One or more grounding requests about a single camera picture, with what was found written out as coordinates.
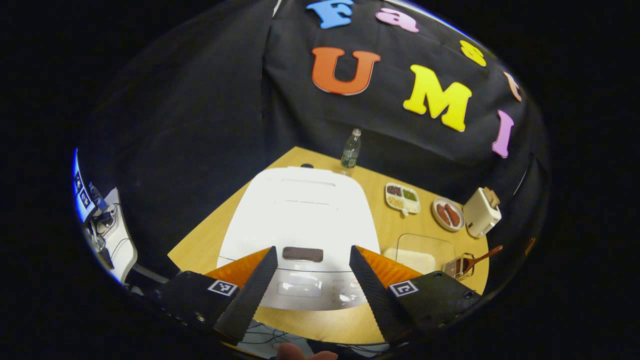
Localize white divided grain tray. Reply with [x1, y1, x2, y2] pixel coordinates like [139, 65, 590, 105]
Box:
[385, 182, 422, 217]

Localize brown wooden spoon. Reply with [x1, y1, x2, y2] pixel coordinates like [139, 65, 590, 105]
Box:
[447, 245, 504, 276]

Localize white rice cooker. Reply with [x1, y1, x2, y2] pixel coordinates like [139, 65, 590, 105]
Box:
[216, 166, 382, 312]

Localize white toaster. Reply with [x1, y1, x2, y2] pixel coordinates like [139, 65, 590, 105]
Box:
[462, 190, 502, 239]

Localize clear plastic rice container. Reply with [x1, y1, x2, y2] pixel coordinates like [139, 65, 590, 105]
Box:
[396, 233, 457, 276]

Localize computer monitor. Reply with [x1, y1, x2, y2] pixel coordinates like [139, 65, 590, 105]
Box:
[72, 147, 99, 224]

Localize white side desk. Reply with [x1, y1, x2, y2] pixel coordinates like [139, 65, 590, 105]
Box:
[82, 187, 139, 285]

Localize white round plate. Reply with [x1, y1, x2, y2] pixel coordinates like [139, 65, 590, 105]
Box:
[431, 197, 467, 233]

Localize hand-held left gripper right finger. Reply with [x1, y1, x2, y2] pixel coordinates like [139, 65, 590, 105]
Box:
[349, 245, 482, 346]

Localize clear plastic water bottle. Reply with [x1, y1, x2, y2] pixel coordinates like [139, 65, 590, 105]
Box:
[340, 128, 362, 171]

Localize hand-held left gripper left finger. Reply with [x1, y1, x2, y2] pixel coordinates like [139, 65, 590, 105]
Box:
[160, 246, 278, 346]

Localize black backdrop cloth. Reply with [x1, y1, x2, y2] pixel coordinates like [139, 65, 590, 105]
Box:
[75, 0, 551, 281]

